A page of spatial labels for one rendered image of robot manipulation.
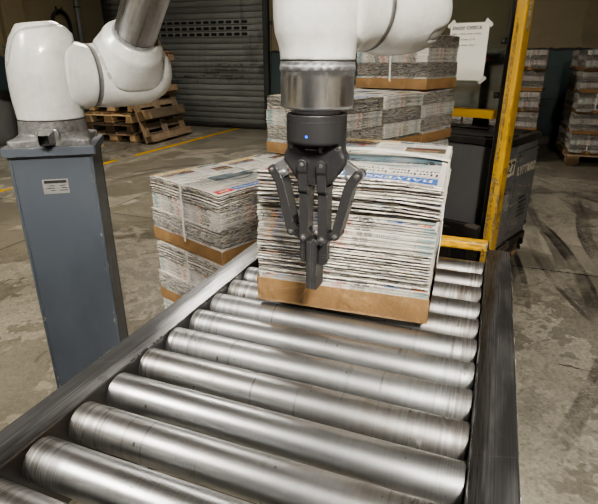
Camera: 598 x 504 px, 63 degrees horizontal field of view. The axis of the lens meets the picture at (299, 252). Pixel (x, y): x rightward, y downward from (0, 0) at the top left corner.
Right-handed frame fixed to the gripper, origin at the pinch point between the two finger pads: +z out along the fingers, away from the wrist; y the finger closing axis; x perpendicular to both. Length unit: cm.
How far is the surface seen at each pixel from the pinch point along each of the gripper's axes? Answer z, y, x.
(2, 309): 93, 201, -93
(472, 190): 44, -14, -234
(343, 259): 3.4, -1.2, -10.4
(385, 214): -4.9, -7.4, -10.1
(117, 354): 13.0, 25.1, 13.0
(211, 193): 11, 54, -62
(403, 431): 14.1, -15.6, 12.5
